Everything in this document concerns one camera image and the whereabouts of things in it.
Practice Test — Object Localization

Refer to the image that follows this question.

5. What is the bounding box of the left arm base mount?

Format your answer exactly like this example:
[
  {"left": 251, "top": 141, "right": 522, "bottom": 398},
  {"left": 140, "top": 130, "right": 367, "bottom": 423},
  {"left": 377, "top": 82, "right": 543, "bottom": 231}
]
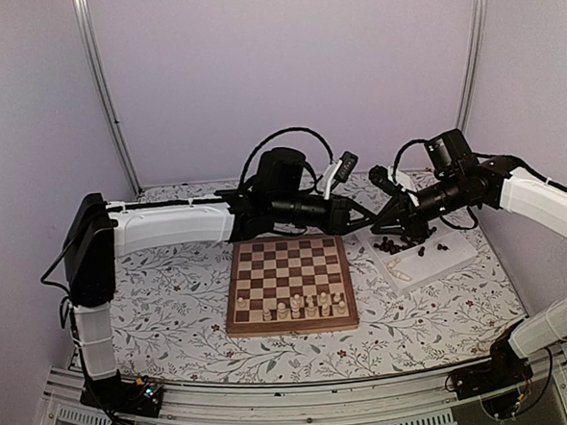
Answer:
[{"left": 80, "top": 372, "right": 163, "bottom": 418}]

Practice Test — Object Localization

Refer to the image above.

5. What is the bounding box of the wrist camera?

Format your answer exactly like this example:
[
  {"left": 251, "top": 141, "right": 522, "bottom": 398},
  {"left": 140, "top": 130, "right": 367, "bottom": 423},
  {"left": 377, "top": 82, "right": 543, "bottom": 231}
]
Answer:
[
  {"left": 368, "top": 165, "right": 419, "bottom": 207},
  {"left": 317, "top": 151, "right": 358, "bottom": 200}
]

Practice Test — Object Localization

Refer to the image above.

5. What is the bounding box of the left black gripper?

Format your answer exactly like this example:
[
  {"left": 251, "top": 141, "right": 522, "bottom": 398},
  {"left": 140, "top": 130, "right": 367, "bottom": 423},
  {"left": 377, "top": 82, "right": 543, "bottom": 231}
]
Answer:
[{"left": 273, "top": 188, "right": 382, "bottom": 242}]

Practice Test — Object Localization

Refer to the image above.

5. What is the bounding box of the wooden chess board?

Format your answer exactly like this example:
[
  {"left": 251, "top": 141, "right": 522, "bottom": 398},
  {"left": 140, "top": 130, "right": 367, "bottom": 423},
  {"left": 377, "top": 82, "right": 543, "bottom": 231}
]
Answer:
[{"left": 226, "top": 235, "right": 359, "bottom": 338}]

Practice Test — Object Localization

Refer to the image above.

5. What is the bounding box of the white divided tray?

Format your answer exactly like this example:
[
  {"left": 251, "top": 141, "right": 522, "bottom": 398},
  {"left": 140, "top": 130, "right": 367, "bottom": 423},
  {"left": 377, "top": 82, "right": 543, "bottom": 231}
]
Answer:
[{"left": 355, "top": 221, "right": 478, "bottom": 295}]

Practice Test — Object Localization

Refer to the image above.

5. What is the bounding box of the wrist cable loop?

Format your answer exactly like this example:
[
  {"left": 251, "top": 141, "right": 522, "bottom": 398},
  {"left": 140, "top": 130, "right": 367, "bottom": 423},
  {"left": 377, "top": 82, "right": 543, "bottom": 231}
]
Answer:
[
  {"left": 389, "top": 138, "right": 431, "bottom": 178},
  {"left": 234, "top": 126, "right": 336, "bottom": 192}
]

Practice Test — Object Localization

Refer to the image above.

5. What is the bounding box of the front aluminium rail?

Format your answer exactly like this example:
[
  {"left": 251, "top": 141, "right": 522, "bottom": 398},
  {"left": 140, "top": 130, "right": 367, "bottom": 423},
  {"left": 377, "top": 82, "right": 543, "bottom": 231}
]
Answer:
[{"left": 36, "top": 349, "right": 567, "bottom": 425}]

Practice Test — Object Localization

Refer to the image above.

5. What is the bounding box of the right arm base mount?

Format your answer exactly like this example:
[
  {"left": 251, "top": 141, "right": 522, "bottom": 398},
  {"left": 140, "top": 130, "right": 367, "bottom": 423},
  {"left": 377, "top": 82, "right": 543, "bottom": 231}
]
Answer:
[{"left": 445, "top": 349, "right": 533, "bottom": 420}]

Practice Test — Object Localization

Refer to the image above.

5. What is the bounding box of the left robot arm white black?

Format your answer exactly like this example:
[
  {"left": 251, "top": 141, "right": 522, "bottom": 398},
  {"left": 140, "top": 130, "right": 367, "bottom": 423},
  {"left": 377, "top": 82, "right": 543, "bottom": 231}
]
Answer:
[{"left": 54, "top": 147, "right": 376, "bottom": 410}]

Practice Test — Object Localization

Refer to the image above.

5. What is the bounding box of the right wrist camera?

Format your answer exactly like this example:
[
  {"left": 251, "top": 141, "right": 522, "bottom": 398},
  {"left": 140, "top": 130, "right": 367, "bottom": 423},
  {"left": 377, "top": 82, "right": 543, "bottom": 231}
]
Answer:
[{"left": 368, "top": 165, "right": 419, "bottom": 207}]

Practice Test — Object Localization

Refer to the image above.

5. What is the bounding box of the pile of dark chess pieces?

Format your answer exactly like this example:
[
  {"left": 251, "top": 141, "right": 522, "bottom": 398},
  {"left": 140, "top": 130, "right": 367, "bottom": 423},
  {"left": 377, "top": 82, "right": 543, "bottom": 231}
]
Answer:
[{"left": 372, "top": 236, "right": 426, "bottom": 257}]

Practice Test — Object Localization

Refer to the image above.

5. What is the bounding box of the left aluminium frame post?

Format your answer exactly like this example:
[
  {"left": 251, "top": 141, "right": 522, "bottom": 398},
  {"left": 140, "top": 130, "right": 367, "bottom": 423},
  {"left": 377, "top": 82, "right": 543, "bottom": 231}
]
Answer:
[{"left": 72, "top": 0, "right": 142, "bottom": 195}]

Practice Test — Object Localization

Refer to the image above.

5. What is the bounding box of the white chess rook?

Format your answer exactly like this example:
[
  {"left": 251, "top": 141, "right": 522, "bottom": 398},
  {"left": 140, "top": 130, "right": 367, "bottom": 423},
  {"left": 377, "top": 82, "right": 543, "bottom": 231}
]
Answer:
[{"left": 336, "top": 300, "right": 347, "bottom": 315}]

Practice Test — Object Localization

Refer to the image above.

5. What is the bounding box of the right wrist cable loop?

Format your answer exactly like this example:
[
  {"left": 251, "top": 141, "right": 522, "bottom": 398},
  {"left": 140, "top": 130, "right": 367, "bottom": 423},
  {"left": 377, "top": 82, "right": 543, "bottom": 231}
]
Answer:
[{"left": 389, "top": 138, "right": 431, "bottom": 178}]

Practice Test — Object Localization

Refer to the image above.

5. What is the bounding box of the left wrist cable loop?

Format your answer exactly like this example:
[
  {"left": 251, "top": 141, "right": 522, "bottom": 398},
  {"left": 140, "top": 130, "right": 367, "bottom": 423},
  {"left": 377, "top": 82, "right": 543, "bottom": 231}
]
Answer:
[{"left": 234, "top": 126, "right": 336, "bottom": 192}]

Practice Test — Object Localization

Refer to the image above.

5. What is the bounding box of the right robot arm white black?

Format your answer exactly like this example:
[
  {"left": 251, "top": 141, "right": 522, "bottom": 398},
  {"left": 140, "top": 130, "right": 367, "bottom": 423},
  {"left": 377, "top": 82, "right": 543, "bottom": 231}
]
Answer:
[{"left": 369, "top": 129, "right": 567, "bottom": 388}]

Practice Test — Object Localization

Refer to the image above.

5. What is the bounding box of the white chess queen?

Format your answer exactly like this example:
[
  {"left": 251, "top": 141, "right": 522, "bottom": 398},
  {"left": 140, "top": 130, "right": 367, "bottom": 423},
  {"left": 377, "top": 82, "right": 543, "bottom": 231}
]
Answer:
[{"left": 276, "top": 302, "right": 288, "bottom": 321}]

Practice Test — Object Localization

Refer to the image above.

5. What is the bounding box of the white chess bishop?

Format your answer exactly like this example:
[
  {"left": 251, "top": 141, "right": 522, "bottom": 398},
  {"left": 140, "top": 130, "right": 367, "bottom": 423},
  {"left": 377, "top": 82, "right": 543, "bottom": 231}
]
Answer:
[
  {"left": 305, "top": 302, "right": 318, "bottom": 318},
  {"left": 262, "top": 308, "right": 273, "bottom": 321}
]

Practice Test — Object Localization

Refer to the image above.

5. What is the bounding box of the right aluminium frame post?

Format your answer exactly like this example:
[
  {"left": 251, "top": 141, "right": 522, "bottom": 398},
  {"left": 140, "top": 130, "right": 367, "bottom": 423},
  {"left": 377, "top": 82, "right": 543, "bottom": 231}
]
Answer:
[{"left": 455, "top": 0, "right": 488, "bottom": 136}]

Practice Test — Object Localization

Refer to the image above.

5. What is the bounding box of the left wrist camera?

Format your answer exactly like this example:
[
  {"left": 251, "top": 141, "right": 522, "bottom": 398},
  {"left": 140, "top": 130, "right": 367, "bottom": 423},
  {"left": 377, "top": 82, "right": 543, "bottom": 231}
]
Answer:
[{"left": 317, "top": 151, "right": 358, "bottom": 200}]

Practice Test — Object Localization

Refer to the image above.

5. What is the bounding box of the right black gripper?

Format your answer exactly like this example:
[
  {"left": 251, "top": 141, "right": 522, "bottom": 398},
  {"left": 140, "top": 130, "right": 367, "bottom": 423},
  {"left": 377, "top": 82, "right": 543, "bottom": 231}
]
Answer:
[{"left": 368, "top": 173, "right": 468, "bottom": 243}]

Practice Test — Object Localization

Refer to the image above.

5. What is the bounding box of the aluminium frame post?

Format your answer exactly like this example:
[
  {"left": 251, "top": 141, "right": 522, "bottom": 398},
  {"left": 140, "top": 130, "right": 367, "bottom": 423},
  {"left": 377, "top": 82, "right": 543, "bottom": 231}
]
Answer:
[
  {"left": 72, "top": 0, "right": 142, "bottom": 195},
  {"left": 455, "top": 0, "right": 488, "bottom": 136}
]

